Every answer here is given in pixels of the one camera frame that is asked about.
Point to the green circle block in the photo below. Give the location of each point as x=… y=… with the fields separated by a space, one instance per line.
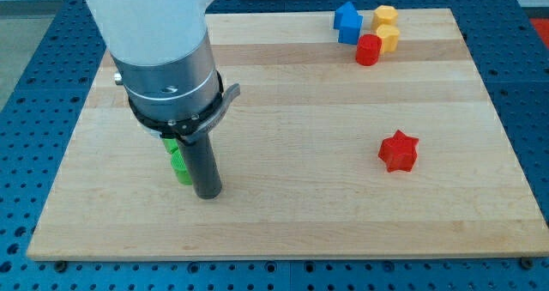
x=179 y=168

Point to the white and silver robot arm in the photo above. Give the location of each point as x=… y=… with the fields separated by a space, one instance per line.
x=162 y=51

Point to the red star block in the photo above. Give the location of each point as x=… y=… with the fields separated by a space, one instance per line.
x=399 y=152

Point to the light wooden board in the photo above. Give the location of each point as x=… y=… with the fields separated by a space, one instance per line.
x=297 y=156

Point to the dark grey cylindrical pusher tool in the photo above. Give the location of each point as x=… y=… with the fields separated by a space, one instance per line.
x=201 y=165

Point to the red cylinder block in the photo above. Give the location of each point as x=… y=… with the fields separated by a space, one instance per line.
x=368 y=49

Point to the blue cube block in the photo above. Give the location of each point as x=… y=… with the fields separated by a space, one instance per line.
x=350 y=28

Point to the blue pentagon block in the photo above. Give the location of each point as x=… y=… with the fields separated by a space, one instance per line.
x=346 y=10

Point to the yellow heart block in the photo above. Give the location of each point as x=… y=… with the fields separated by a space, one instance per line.
x=389 y=36

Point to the yellow hexagon block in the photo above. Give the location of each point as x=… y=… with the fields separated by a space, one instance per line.
x=384 y=15

